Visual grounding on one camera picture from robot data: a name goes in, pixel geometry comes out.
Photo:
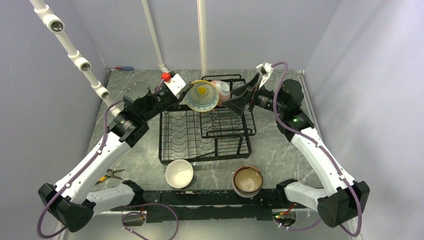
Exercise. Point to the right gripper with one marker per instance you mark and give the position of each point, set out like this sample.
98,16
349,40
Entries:
238,104

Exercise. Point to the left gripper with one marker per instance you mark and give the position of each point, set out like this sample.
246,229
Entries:
182,95

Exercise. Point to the blue yellow patterned bowl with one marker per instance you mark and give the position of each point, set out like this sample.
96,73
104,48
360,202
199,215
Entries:
203,96

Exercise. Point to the red patterned bowl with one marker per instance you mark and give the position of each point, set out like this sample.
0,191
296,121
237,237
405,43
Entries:
223,89

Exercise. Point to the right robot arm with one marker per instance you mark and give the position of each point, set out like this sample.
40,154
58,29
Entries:
342,198

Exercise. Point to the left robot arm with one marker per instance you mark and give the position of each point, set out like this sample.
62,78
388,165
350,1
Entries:
71,199

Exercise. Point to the red blue screwdriver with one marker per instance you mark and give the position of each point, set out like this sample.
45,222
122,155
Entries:
124,68

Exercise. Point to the brown glazed bowl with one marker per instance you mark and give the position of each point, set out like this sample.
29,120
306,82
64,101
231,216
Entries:
247,181

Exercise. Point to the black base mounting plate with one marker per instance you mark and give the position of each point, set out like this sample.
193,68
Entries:
190,205

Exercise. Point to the black wire dish rack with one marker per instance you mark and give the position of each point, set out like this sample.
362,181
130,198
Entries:
220,134

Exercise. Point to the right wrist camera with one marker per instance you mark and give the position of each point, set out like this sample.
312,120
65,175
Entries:
265,70

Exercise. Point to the yellow handled pliers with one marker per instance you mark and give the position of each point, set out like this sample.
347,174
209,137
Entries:
110,173

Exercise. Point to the white PVC pipe frame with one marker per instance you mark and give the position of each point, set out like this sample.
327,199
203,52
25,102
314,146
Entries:
145,34

